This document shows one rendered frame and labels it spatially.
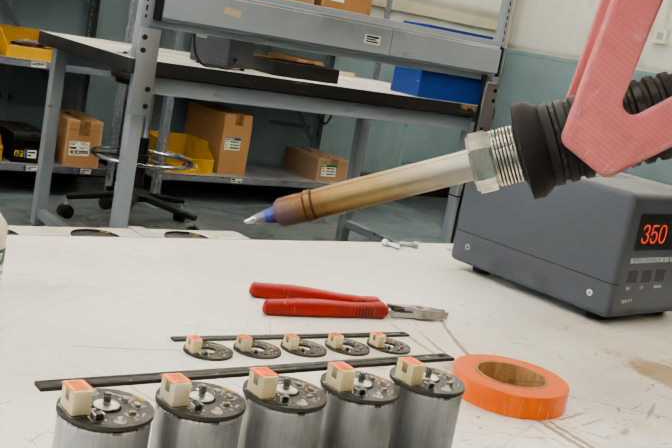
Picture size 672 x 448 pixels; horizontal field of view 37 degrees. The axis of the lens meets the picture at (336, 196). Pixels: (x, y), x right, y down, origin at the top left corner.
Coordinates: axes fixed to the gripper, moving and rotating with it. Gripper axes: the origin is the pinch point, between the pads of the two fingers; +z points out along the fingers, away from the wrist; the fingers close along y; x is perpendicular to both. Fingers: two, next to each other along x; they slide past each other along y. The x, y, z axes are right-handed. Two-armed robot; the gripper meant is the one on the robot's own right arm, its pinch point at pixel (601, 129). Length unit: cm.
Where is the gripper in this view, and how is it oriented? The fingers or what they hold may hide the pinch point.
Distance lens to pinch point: 25.4
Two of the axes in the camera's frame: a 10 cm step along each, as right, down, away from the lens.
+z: -6.2, 7.5, 2.1
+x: 7.7, 6.4, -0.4
